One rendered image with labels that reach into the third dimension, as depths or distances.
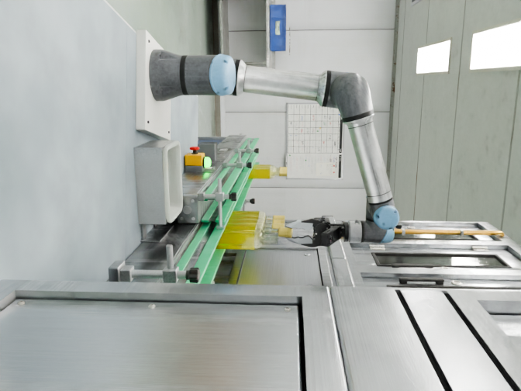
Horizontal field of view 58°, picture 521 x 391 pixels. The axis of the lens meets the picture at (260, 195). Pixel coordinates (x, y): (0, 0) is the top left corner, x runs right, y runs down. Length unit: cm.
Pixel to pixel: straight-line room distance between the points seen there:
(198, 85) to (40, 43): 59
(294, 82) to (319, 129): 596
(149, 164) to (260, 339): 86
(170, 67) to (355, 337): 104
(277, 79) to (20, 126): 90
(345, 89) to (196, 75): 43
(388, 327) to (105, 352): 33
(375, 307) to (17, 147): 59
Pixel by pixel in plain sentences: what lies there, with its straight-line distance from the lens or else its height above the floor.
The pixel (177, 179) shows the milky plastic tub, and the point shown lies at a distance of 151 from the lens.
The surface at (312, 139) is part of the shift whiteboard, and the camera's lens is 750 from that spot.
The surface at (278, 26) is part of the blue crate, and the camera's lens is 686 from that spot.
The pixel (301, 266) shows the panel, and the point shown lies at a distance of 170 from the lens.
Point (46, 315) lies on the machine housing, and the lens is 70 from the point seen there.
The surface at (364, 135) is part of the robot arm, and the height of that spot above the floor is 140.
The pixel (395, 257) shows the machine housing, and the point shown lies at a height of 160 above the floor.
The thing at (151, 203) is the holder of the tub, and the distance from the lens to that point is 138.
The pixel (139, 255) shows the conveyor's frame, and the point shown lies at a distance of 132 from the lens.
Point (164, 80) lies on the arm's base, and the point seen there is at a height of 82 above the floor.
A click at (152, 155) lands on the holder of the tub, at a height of 80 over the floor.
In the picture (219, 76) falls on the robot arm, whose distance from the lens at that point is 141.
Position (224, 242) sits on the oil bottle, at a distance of 158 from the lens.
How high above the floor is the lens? 118
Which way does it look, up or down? 4 degrees down
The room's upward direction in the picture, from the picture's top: 91 degrees clockwise
